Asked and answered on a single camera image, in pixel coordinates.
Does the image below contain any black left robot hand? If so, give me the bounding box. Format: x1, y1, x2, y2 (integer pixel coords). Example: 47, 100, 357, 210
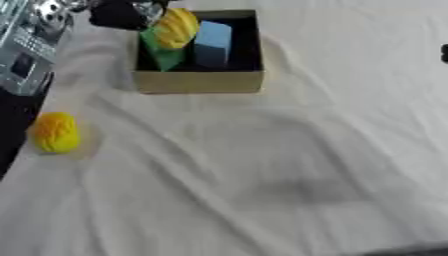
87, 0, 172, 32

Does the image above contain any yellow and green toy corn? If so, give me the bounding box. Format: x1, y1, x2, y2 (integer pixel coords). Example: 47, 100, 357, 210
138, 7, 202, 73

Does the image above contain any tan cardboard box black inside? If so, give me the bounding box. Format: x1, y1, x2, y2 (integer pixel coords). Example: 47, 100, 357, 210
131, 9, 266, 95

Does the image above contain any blue block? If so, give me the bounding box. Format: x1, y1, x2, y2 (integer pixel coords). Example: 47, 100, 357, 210
192, 20, 235, 68

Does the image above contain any yellow ridged toy fruit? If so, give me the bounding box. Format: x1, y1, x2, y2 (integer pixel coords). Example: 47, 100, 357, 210
29, 111, 83, 155

